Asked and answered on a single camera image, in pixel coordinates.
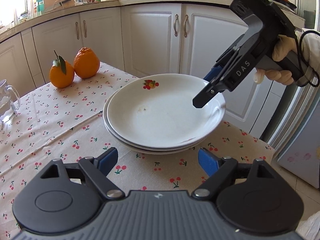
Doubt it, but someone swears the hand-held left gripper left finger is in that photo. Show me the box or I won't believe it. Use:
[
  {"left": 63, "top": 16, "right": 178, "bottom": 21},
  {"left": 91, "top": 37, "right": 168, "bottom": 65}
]
[{"left": 40, "top": 147, "right": 125, "bottom": 201}]

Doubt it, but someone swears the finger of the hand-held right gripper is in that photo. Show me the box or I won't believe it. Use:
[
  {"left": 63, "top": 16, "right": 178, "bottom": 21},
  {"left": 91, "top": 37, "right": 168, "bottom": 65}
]
[
  {"left": 203, "top": 34, "right": 248, "bottom": 83},
  {"left": 192, "top": 81, "right": 227, "bottom": 110}
]

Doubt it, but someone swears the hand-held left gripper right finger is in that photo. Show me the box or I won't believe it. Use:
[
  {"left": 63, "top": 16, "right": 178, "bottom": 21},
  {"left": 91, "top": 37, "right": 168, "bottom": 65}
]
[{"left": 191, "top": 148, "right": 272, "bottom": 202}]

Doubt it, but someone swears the person's right forearm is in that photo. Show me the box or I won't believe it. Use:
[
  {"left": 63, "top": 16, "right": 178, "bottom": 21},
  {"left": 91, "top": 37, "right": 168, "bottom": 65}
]
[{"left": 296, "top": 31, "right": 320, "bottom": 88}]

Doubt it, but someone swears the person's right hand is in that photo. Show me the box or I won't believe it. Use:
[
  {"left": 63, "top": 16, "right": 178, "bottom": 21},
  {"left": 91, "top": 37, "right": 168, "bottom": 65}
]
[{"left": 253, "top": 35, "right": 300, "bottom": 86}]

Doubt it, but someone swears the red pot lid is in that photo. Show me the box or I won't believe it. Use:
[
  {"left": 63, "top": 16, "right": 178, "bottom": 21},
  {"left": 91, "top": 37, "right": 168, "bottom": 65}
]
[{"left": 265, "top": 0, "right": 298, "bottom": 9}]

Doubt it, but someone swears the cherry-print tablecloth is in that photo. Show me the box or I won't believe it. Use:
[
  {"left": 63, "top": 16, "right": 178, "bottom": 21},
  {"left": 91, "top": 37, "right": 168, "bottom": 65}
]
[{"left": 0, "top": 61, "right": 275, "bottom": 232}]

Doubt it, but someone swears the white kitchen cabinet unit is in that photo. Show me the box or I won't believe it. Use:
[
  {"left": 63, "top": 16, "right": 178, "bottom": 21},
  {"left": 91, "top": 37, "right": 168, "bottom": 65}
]
[{"left": 0, "top": 2, "right": 308, "bottom": 143}]

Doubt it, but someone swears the orange with leaf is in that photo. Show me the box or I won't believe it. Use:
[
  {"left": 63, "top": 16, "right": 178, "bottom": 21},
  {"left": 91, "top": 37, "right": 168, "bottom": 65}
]
[{"left": 49, "top": 50, "right": 75, "bottom": 89}]

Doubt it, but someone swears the bumpy orange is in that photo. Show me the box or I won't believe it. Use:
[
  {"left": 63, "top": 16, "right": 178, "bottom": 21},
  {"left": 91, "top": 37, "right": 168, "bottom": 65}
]
[{"left": 73, "top": 47, "right": 100, "bottom": 79}]

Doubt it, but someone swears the glass pitcher with water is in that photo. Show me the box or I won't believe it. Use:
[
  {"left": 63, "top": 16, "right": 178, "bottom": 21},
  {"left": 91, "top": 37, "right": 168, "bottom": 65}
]
[{"left": 0, "top": 79, "right": 21, "bottom": 123}]

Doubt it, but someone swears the kitchen countertop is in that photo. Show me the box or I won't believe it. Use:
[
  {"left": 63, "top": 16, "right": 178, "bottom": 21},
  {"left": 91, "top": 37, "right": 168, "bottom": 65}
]
[{"left": 0, "top": 0, "right": 306, "bottom": 43}]

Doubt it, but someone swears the glass jar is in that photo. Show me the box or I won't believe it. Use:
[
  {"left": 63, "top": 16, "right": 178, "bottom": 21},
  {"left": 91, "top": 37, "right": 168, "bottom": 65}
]
[{"left": 19, "top": 11, "right": 32, "bottom": 23}]

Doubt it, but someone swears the black cable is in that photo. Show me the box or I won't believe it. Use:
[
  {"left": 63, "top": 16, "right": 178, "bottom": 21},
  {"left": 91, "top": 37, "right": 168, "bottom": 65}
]
[{"left": 294, "top": 30, "right": 320, "bottom": 88}]

